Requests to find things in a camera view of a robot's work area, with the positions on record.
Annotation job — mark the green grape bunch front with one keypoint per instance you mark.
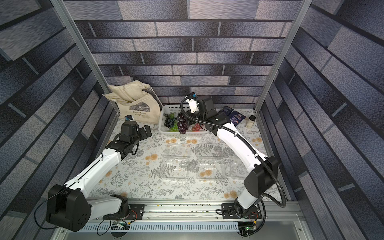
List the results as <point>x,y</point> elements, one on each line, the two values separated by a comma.
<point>174,128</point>

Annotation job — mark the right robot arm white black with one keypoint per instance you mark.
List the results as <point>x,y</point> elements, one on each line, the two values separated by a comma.
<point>262,179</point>

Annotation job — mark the dark purple grape bunch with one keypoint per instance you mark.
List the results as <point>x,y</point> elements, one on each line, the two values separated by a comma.
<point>182,123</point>

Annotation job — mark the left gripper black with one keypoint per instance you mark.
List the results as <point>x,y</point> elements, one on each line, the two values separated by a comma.
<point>145,135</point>

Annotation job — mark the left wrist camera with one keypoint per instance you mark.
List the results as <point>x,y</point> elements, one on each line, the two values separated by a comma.
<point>129,118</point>

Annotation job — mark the red grape bunch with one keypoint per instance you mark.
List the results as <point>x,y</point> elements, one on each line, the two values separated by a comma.
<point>197,128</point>

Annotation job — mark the right aluminium frame post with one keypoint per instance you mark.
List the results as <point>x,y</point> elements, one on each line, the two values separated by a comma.
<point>296,23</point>

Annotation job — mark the clear clamshell container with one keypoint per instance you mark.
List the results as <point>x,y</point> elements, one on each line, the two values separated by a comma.
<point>213,161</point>
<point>179,162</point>

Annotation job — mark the small black-capped bottle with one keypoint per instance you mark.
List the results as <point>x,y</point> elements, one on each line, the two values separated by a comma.
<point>250,121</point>

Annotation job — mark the left aluminium frame post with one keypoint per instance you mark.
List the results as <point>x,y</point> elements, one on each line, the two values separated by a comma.
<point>72,28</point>

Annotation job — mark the floral tablecloth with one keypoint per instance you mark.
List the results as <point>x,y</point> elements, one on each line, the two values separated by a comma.
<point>141,176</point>

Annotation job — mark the dark blue snack bag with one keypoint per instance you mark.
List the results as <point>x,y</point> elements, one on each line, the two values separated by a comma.
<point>235,117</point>

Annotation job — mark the beige canvas tote bag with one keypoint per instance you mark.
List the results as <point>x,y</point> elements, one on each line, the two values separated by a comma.
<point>138,100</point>

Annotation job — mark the white plastic basket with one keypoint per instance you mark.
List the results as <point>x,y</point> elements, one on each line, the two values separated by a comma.
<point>168,109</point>

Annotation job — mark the black grape bunch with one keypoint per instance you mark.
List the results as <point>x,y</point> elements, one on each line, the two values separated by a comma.
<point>169,121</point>

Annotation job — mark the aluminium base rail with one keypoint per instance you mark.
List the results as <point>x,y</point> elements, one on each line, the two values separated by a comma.
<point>194,217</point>

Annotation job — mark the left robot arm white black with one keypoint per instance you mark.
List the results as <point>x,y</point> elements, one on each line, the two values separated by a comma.
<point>68,205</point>

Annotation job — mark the aluminium frame post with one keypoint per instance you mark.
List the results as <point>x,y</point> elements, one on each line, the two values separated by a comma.
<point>72,28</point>
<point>296,23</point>

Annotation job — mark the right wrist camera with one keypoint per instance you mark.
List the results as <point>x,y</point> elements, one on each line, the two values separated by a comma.
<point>193,102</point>

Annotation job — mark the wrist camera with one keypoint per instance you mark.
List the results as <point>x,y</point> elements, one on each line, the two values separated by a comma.
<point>193,102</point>
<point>129,118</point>

